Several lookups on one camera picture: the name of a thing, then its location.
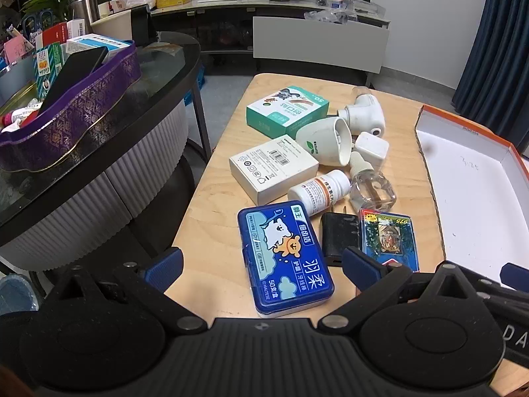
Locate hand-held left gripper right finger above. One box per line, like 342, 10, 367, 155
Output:
316, 246, 486, 335

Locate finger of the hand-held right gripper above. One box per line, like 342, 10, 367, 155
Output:
475, 262, 529, 319

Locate clear liquid refill bottle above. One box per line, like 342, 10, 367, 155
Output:
349, 151, 397, 216

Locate gold metal tin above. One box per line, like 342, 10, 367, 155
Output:
0, 80, 40, 118

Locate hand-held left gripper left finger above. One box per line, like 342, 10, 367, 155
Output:
45, 247, 209, 335

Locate black glass round table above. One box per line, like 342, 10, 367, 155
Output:
0, 31, 216, 274

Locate white heater with leaf mark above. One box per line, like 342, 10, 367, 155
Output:
295, 116, 353, 167

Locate black charger plug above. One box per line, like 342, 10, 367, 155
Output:
320, 204, 360, 269

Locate tv cabinet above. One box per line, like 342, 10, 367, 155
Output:
149, 0, 391, 87

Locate bin with blue bag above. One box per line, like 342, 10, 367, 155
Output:
0, 275, 40, 317

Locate black stand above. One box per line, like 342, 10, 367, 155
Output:
130, 4, 150, 46

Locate black flat case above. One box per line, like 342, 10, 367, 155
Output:
37, 46, 109, 112

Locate steel thermos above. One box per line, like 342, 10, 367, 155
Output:
70, 0, 100, 34

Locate white plug-in heater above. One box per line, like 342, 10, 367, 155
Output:
337, 86, 386, 136

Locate red white tube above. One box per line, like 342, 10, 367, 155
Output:
2, 108, 42, 129

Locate dark blue curtain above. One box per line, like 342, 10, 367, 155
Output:
451, 0, 529, 154

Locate clear acrylic container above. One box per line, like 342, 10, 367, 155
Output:
318, 0, 385, 13

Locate white drawer front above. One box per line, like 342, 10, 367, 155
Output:
253, 17, 390, 74

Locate green medicine box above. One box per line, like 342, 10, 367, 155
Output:
35, 43, 67, 100

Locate white barcode box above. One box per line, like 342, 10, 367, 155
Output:
66, 19, 89, 42

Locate red white box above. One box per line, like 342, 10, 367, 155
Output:
35, 22, 69, 50

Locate white square charger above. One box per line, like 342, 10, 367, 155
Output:
354, 131, 390, 171

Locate purple patterned storage box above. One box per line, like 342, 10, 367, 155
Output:
0, 40, 142, 172

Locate white pill bottle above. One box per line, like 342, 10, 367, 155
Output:
288, 169, 352, 216

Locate green bandage box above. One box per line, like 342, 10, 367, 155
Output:
246, 85, 330, 139

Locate blue white medicine box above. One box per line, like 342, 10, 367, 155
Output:
66, 33, 130, 65

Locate blue bag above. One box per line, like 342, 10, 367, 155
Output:
182, 64, 206, 108

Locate white adapter box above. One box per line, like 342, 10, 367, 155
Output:
229, 134, 320, 206

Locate clear plastic bag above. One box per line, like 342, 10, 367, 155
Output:
304, 8, 358, 25

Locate blue handled scissors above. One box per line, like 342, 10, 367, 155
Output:
20, 10, 54, 34

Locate pink packet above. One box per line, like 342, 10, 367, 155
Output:
3, 35, 34, 65

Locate blue dental floss box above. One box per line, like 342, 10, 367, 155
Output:
237, 204, 335, 319

